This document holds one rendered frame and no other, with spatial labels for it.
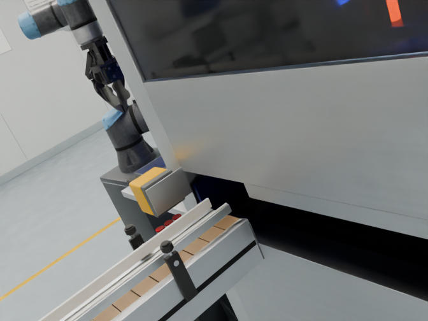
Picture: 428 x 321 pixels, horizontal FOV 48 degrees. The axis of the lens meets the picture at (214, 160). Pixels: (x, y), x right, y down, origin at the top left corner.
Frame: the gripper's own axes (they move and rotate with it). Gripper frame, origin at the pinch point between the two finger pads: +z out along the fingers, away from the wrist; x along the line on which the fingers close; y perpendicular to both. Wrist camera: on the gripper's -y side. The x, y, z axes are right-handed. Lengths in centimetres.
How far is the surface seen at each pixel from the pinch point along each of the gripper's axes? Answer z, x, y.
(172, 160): 5.7, -12.5, 43.2
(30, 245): 110, -15, -248
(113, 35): -21.4, -12.5, 42.5
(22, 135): 70, 65, -481
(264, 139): -1, -12, 75
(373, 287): 22, -13, 87
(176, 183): 9.4, -15.0, 45.9
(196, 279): 19, -27, 62
